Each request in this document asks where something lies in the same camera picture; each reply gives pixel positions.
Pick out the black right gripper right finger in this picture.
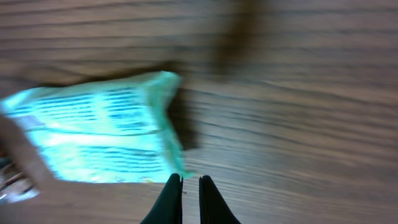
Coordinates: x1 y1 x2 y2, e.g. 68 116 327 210
199 175 241 224

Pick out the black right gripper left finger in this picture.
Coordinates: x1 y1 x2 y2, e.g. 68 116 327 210
141 174 183 224

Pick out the teal wet wipes pack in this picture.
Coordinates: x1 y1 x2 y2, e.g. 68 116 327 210
1 71 192 184

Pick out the brown nut snack bag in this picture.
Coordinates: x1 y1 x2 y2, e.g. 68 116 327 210
1 116 56 205

